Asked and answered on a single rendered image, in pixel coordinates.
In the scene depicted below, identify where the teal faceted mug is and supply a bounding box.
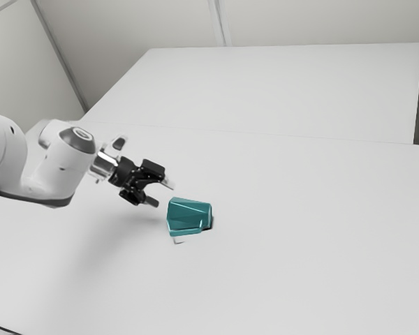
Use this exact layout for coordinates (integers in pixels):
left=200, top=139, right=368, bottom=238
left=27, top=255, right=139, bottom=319
left=166, top=196, right=214, bottom=239

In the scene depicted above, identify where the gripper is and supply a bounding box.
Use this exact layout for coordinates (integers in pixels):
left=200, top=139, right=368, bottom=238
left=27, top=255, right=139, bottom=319
left=108, top=156, right=175, bottom=209

